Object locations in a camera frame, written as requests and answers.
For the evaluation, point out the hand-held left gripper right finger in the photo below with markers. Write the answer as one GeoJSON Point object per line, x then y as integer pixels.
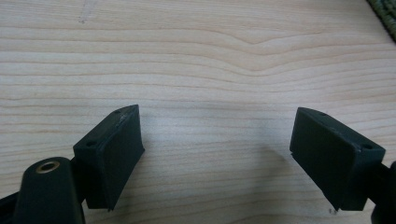
{"type": "Point", "coordinates": [336, 161]}

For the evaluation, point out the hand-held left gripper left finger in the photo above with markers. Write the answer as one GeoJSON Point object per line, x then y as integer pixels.
{"type": "Point", "coordinates": [109, 161]}

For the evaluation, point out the dark green woven cloth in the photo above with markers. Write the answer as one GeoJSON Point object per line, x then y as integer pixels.
{"type": "Point", "coordinates": [387, 14]}

